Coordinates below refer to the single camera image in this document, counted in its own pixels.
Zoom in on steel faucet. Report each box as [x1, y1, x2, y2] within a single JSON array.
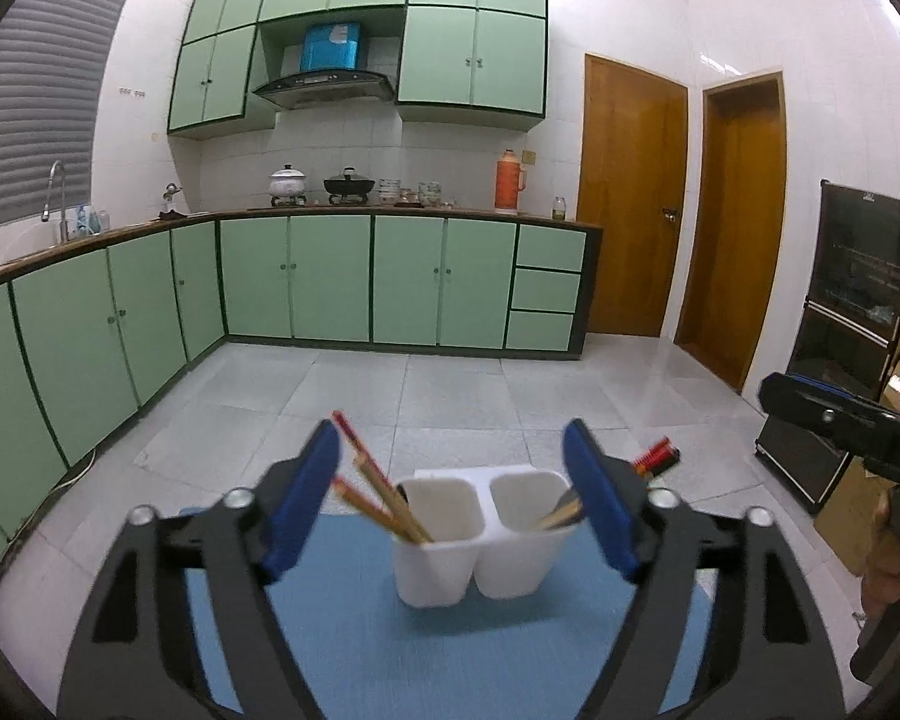
[[41, 160, 72, 245]]

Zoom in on wooden door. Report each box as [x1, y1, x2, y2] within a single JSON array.
[[673, 70, 788, 395], [576, 52, 689, 338]]

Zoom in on black disinfection cabinet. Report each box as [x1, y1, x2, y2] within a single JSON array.
[[754, 178, 900, 502]]

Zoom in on white cooking pot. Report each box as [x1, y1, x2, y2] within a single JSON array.
[[268, 163, 308, 200]]

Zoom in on grey window blind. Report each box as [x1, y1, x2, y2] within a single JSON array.
[[0, 0, 136, 237]]

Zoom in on person's right hand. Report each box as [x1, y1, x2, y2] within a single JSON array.
[[862, 484, 900, 608]]

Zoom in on cardboard box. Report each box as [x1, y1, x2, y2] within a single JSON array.
[[814, 457, 890, 578]]

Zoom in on green base cabinets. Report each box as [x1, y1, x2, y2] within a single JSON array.
[[0, 208, 605, 601]]

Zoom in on orange thermos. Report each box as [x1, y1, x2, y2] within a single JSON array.
[[493, 148, 527, 212]]

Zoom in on red-handled wooden chopstick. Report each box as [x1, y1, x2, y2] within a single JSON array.
[[536, 437, 672, 532], [331, 410, 434, 545], [331, 476, 415, 545]]

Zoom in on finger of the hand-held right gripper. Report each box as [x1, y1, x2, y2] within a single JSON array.
[[756, 372, 900, 452]]

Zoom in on green wall cabinets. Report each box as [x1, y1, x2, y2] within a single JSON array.
[[166, 0, 550, 142]]

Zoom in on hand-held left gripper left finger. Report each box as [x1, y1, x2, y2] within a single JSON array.
[[56, 416, 342, 720]]

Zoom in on black range hood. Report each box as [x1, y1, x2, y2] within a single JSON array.
[[252, 70, 395, 110]]

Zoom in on black wok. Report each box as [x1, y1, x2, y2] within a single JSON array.
[[322, 167, 376, 200]]

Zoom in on white double utensil holder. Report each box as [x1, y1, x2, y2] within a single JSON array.
[[390, 467, 580, 608]]

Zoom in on blue mat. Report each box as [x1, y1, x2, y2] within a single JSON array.
[[180, 510, 721, 720]]

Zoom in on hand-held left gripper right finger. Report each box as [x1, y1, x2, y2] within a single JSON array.
[[561, 418, 848, 720]]

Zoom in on blue box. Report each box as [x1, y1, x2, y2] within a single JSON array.
[[300, 22, 366, 72]]

